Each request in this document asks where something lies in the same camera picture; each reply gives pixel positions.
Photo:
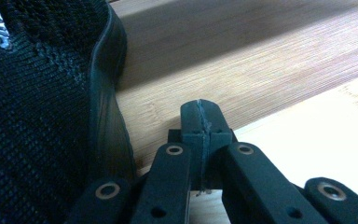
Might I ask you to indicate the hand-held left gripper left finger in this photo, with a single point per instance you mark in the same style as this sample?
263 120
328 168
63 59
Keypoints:
194 124

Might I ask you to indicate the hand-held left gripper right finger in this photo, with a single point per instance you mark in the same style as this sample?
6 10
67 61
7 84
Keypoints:
216 124

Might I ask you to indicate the wooden shoe rack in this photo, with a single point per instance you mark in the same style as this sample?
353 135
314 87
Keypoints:
230 62

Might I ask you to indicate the black knit shoe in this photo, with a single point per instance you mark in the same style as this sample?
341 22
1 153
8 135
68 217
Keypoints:
34 124

